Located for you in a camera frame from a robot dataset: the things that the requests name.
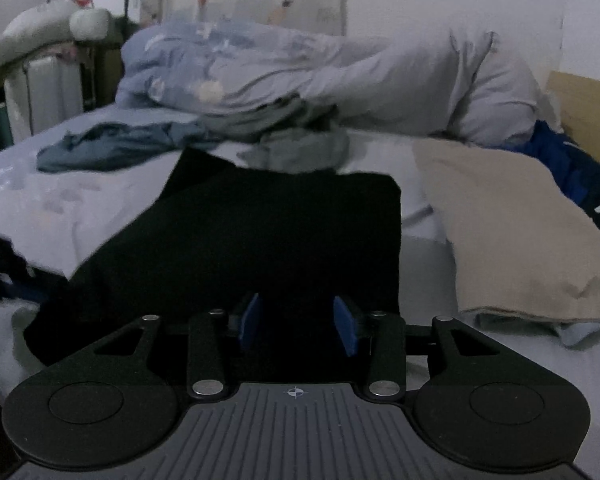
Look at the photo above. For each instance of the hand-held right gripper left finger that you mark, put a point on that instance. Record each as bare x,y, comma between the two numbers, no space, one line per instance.
250,320

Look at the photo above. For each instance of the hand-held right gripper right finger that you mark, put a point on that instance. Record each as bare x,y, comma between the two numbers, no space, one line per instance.
345,325

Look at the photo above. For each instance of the black hoodie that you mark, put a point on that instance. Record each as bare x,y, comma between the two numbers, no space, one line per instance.
260,230

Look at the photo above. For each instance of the blue and navy printed jacket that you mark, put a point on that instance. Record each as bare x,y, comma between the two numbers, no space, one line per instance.
560,160

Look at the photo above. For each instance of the dark clothes pile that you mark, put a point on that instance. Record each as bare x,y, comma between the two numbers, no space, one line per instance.
5,270

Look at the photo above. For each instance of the beige folded garment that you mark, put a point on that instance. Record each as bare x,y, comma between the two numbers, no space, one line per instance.
515,230

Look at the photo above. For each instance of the dark grey crumpled garment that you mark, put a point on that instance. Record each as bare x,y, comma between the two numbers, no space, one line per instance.
275,117

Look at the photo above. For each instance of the grey-blue crumpled garment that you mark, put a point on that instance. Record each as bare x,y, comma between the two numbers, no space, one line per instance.
110,147

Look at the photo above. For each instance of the light blue garment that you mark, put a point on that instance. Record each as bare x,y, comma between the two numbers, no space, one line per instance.
580,332

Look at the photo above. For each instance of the light grey-blue duvet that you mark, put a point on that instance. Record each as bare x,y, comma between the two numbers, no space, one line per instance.
380,80

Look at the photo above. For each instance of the white ribbed suitcase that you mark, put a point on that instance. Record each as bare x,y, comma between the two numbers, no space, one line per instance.
42,92

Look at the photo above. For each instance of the wooden headboard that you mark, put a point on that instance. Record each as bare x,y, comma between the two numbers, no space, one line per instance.
585,105

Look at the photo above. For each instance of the white rolled cushion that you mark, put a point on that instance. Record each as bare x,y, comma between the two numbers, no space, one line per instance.
91,24

